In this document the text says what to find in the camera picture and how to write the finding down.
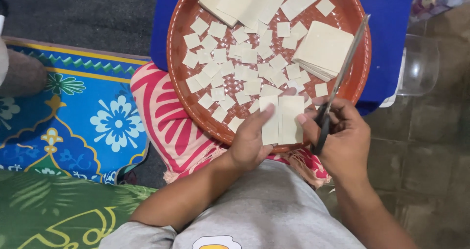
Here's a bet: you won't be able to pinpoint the person's left hand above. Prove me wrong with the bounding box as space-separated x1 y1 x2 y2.
227 104 276 172

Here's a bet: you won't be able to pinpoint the person's right hand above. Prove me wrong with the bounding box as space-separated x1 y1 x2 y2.
297 96 372 180

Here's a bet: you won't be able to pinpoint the narrow pale dough strip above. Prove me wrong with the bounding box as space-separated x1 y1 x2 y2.
259 95 280 146

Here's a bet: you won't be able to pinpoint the wide pale dough strip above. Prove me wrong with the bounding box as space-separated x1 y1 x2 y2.
278 95 306 145

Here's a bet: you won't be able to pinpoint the black handled steel scissors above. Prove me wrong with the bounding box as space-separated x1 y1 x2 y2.
311 14 372 156

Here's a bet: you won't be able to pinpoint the person's grey shirt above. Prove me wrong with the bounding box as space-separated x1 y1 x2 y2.
98 159 368 249

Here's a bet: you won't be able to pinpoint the scattered small dough squares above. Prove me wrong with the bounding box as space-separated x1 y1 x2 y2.
182 0 336 134

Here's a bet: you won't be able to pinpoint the pink white patterned cloth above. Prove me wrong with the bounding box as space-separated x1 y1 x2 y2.
130 61 332 190

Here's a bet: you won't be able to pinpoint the brown round woven tray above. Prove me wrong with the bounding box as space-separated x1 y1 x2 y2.
166 0 372 154

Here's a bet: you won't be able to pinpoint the stack of square dough sheets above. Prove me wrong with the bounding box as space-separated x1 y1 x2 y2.
292 20 355 83

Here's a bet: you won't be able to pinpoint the clear glass container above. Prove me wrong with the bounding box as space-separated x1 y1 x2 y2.
396 34 440 97

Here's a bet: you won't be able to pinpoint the pile of large dough sheets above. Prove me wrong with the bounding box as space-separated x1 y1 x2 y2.
198 0 291 28

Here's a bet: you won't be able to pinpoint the long rectangular dough sheet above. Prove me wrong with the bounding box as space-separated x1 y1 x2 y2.
280 0 322 22

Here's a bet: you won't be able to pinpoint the blue floral floor mat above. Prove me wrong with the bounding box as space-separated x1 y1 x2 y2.
0 36 151 186

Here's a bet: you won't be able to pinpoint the green patterned floor mat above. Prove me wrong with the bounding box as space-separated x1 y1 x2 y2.
0 169 159 249

